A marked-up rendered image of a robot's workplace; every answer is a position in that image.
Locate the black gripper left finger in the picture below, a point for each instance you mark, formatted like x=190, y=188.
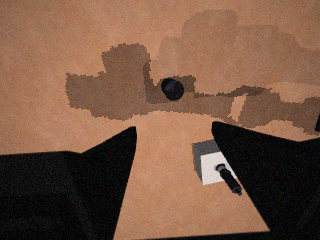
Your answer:
x=95, y=180

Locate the light grey block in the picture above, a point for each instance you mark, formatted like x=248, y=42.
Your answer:
x=207, y=157

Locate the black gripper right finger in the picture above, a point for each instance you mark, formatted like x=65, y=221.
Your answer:
x=280, y=176

